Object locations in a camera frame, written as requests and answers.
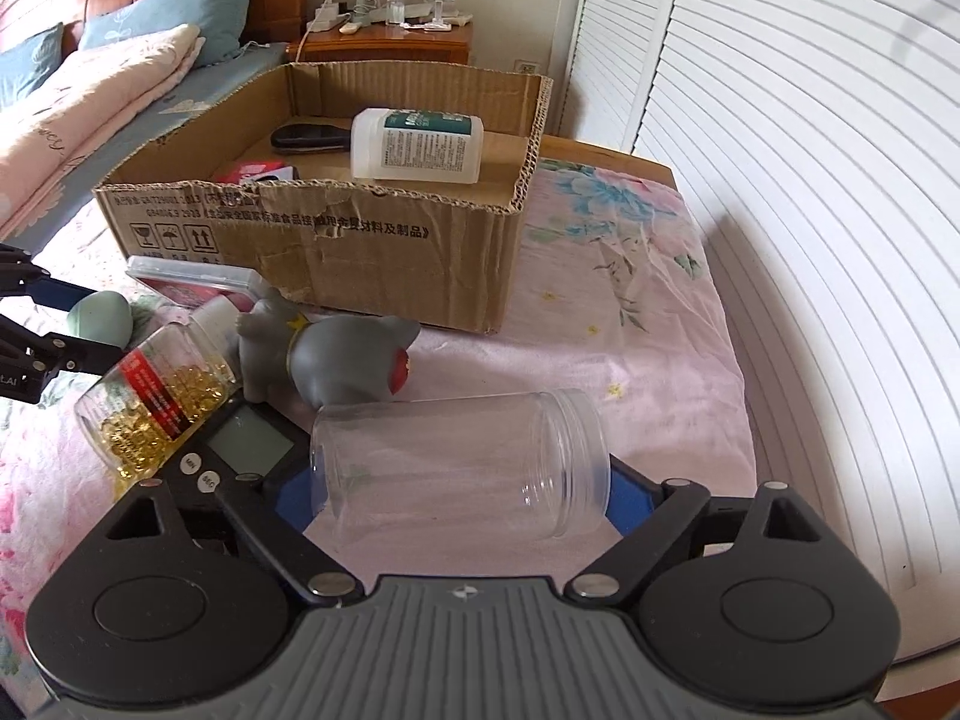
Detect mint green egg case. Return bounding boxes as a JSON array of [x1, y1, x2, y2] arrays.
[[67, 291, 133, 348]]

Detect fish oil capsule bottle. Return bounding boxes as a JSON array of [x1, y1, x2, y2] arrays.
[[75, 296, 241, 484]]

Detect clear plastic jar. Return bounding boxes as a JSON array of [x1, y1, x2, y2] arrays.
[[311, 388, 612, 544]]

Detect clear plastic case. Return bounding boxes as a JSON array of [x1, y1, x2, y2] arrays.
[[125, 255, 270, 310]]

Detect black digital timer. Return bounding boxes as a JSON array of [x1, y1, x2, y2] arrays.
[[161, 395, 327, 532]]

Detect grey rubber animal toy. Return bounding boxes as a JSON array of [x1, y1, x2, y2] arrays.
[[236, 288, 421, 410]]

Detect white bottle green label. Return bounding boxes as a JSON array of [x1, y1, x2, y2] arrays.
[[350, 107, 485, 185]]

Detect floral pink table cloth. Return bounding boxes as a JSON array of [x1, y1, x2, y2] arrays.
[[2, 161, 757, 709]]

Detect pink floral quilt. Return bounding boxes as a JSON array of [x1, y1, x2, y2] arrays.
[[2, 23, 205, 239]]

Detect blue pillow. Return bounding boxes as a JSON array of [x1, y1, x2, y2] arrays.
[[78, 0, 251, 67], [0, 23, 64, 109]]

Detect blue bed sheet mattress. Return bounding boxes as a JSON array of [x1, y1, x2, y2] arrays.
[[2, 43, 288, 252]]

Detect brown cardboard box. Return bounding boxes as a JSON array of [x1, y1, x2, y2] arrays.
[[94, 60, 551, 335]]

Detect white power strip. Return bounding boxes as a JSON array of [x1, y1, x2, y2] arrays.
[[308, 0, 350, 32]]

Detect wooden nightstand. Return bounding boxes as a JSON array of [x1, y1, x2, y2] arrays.
[[285, 23, 473, 65]]

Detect white louvered closet doors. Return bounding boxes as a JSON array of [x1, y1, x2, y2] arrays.
[[560, 0, 958, 660]]

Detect clear spray bottle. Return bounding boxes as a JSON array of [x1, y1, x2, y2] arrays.
[[386, 0, 405, 26]]

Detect wall power outlet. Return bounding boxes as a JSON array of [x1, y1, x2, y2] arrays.
[[514, 59, 540, 75]]

